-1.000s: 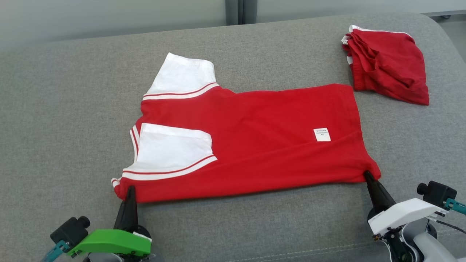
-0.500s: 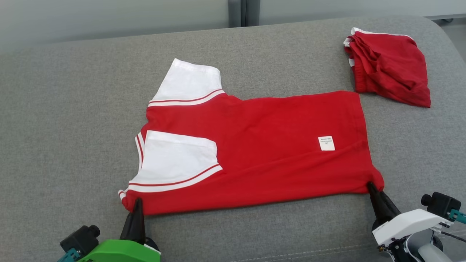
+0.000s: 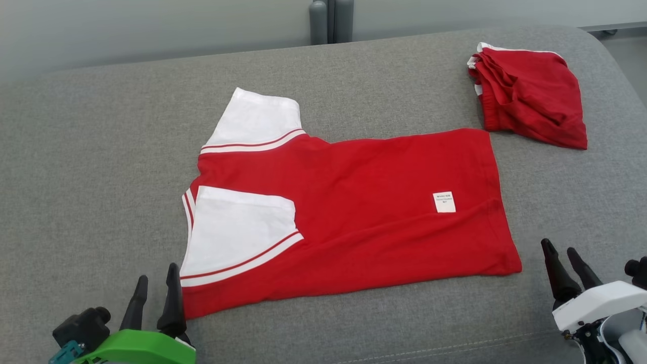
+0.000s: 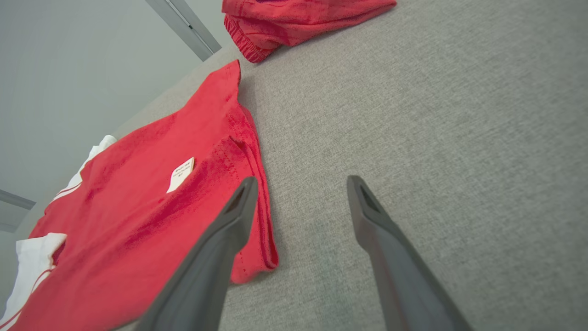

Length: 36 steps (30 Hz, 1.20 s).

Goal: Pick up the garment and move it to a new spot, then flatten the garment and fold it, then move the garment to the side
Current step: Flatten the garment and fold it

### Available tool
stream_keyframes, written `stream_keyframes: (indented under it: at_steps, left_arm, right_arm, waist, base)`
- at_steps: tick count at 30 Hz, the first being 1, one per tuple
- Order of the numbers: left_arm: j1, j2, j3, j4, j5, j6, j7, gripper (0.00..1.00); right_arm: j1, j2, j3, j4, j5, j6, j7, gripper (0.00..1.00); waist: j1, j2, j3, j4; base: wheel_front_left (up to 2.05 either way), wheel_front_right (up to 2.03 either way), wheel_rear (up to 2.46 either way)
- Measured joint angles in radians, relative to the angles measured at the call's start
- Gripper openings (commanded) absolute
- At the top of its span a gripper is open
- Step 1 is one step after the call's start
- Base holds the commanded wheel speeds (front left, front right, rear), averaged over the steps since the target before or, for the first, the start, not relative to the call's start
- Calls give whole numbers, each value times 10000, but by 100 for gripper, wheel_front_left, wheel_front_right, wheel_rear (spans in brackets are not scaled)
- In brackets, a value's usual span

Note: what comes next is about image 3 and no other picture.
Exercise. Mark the grey partition post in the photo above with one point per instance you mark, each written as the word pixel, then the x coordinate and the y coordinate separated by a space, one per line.
pixel 343 20
pixel 318 23

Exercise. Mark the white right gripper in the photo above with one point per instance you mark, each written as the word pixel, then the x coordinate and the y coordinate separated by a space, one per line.
pixel 596 306

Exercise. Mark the red shirt white sleeves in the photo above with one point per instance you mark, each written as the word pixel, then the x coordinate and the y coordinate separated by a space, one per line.
pixel 364 202

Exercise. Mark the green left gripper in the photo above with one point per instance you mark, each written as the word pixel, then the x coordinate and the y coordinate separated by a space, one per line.
pixel 136 349

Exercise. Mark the red shorts white stripes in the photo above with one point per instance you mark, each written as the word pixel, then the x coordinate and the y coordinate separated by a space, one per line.
pixel 536 96

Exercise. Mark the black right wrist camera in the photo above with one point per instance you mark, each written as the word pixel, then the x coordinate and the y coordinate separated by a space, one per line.
pixel 639 273

